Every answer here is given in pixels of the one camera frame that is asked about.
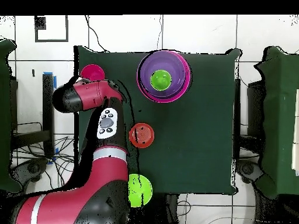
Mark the green plastic bowl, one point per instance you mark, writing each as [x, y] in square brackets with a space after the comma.
[142, 191]

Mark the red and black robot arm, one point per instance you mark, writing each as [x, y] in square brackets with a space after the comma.
[93, 186]

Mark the dark green tablecloth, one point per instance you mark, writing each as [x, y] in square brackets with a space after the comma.
[186, 140]

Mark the large pink plastic bowl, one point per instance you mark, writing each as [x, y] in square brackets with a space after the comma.
[188, 88]

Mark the white panel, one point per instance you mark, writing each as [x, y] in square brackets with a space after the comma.
[296, 130]

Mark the small orange-red plastic bowl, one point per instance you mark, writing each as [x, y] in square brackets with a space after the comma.
[143, 135]

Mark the green-covered side table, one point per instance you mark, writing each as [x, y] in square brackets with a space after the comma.
[4, 116]
[285, 70]

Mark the black square floor frame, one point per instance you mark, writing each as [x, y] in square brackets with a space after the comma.
[40, 23]

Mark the small red-pink plastic bowl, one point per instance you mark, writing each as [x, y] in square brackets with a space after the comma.
[92, 72]

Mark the black metal stand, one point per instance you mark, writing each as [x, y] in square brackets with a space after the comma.
[254, 105]

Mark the black stand with blue tape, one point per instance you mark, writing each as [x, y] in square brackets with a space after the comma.
[48, 105]

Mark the green plastic cup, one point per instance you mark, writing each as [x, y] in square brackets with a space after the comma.
[161, 80]

